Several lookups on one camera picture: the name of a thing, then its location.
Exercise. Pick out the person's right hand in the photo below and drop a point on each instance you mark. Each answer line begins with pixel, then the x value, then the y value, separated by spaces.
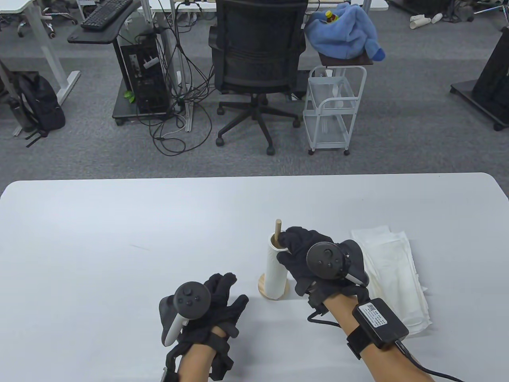
pixel 296 254

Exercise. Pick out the person's left hand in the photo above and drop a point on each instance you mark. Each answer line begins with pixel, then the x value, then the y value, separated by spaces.
pixel 220 310

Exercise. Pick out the white paper towel roll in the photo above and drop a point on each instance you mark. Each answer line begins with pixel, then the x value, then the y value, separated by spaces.
pixel 274 274

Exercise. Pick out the wooden paper towel holder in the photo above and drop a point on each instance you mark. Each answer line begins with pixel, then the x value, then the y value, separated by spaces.
pixel 277 229

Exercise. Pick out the pile of paper towel sheets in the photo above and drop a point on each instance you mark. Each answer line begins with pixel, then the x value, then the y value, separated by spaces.
pixel 393 270

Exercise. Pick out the person's left forearm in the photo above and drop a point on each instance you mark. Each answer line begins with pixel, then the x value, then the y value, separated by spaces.
pixel 195 364

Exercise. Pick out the person's right forearm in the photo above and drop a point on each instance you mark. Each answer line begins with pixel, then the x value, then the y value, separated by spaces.
pixel 393 366

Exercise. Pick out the black handheld controller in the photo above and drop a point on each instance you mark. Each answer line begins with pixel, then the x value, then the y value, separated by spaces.
pixel 324 260
pixel 191 298

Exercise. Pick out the black wrist sensor box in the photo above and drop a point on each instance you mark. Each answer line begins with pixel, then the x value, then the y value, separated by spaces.
pixel 377 320
pixel 169 377

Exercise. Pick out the brown wooden board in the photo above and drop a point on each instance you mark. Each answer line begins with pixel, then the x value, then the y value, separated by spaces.
pixel 346 61

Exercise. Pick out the black mesh office chair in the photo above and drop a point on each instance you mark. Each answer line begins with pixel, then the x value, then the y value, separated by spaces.
pixel 258 39

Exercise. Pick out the black rolling computer base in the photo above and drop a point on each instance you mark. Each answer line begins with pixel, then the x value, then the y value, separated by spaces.
pixel 123 107

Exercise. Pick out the black computer tower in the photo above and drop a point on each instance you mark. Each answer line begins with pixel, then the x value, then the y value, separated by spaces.
pixel 147 83

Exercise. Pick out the blue fleece cloth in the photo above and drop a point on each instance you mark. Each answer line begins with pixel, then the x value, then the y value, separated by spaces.
pixel 346 32

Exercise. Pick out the green leaf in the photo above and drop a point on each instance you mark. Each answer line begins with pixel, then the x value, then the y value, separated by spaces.
pixel 129 96

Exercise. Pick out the yellow capped bottle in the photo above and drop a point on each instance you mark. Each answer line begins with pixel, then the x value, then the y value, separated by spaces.
pixel 330 16

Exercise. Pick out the white paper tube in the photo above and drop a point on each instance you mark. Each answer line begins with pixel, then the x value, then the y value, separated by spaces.
pixel 420 24
pixel 417 18

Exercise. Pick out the black floor stand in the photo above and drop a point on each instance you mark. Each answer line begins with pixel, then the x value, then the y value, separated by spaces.
pixel 493 79

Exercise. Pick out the black backpack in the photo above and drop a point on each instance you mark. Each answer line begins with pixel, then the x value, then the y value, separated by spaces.
pixel 39 103

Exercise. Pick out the small white bottle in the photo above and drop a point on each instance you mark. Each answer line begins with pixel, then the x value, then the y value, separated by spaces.
pixel 437 18

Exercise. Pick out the grey water bottle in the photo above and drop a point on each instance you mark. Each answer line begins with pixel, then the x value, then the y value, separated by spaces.
pixel 18 115

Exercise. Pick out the black keyboard tray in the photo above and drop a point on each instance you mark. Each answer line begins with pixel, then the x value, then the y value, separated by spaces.
pixel 91 36

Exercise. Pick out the black keyboard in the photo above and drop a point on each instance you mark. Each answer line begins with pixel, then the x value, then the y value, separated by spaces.
pixel 105 14

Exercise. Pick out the chrome chair base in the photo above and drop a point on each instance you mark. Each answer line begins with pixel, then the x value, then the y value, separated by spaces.
pixel 49 28

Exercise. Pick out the white desk frame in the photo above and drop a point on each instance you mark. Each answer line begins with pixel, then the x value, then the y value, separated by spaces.
pixel 51 55

